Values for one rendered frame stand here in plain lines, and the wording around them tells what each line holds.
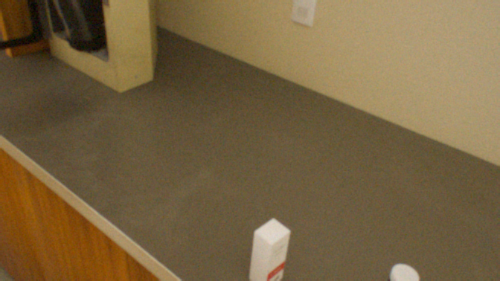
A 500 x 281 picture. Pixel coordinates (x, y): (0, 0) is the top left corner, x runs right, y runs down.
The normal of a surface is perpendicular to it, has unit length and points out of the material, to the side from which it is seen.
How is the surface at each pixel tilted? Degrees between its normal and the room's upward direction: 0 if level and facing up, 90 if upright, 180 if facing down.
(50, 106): 0
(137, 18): 90
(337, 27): 90
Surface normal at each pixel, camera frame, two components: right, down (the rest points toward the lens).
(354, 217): 0.07, -0.82
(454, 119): -0.63, 0.40
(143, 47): 0.77, 0.40
